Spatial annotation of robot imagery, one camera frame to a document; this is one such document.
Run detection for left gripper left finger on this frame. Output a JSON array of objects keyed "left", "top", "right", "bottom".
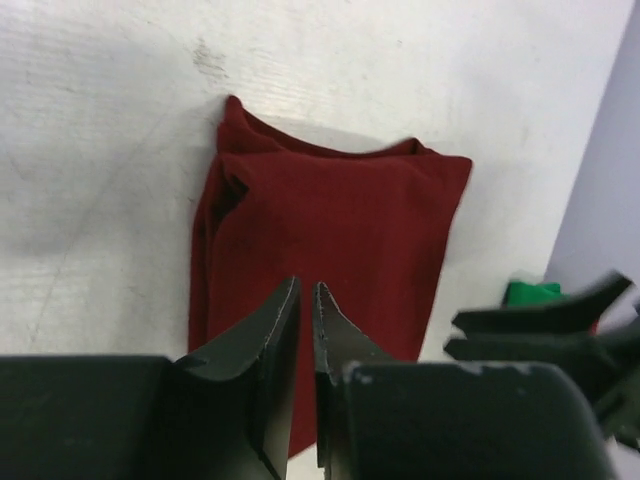
[{"left": 172, "top": 278, "right": 300, "bottom": 479}]

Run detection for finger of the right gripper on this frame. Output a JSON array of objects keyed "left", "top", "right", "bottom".
[
  {"left": 444, "top": 333, "right": 619, "bottom": 370},
  {"left": 452, "top": 272, "right": 633, "bottom": 334}
]

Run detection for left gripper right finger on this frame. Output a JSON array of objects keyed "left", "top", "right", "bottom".
[{"left": 312, "top": 282, "right": 394, "bottom": 479}]

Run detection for dark red t shirt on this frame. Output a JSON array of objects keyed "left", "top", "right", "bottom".
[{"left": 188, "top": 96, "right": 472, "bottom": 455}]

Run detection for folded green t shirt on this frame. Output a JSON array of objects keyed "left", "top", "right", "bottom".
[{"left": 502, "top": 280, "right": 565, "bottom": 307}]

